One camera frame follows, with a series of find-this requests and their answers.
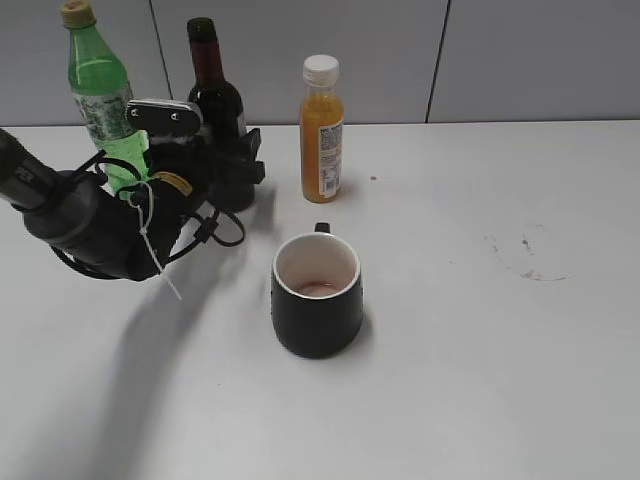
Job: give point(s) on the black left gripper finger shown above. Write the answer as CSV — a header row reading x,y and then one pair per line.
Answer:
x,y
242,150
231,173

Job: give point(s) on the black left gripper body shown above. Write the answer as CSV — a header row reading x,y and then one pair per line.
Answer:
x,y
181,177

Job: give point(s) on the dark red wine bottle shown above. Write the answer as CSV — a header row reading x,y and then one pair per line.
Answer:
x,y
220,103

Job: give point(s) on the black mug white interior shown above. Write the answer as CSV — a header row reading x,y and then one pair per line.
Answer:
x,y
316,293

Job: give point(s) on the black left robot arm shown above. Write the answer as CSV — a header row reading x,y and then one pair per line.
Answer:
x,y
135,233

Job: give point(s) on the orange juice bottle white cap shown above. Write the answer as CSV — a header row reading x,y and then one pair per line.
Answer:
x,y
321,123

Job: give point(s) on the green plastic soda bottle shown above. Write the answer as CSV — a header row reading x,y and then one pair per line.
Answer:
x,y
100,86

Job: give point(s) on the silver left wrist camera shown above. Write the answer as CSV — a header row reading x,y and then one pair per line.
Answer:
x,y
165,121

